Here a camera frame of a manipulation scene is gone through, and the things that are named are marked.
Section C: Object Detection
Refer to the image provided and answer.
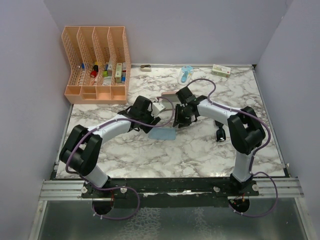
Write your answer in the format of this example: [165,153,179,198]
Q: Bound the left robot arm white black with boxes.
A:
[59,96,166,198]

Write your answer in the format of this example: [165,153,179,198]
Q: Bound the aluminium rail frame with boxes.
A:
[39,180,84,201]

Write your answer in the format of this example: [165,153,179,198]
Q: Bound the blue white packaged item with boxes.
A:
[177,65,194,86]

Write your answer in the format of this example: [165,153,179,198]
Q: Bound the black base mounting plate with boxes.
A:
[81,177,259,208]

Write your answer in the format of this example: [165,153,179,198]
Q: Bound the peach desk file organizer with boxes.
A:
[61,26,131,105]

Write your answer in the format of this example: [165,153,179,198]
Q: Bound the red black small bottle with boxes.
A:
[90,64,99,78]

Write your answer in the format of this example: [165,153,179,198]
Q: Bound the green white box in organizer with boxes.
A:
[114,62,123,84]

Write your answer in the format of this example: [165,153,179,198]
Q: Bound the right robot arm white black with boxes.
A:
[173,86,266,196]

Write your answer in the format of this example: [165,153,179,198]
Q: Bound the light blue cleaning cloth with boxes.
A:
[148,127,176,141]

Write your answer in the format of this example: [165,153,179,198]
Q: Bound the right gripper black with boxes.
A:
[173,104,193,129]

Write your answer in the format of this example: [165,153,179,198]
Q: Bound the black sunglasses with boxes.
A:
[214,120,226,142]

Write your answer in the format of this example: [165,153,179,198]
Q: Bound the small white green box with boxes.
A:
[211,64,231,78]

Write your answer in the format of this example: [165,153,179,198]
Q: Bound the pink glasses case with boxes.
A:
[160,91,181,111]

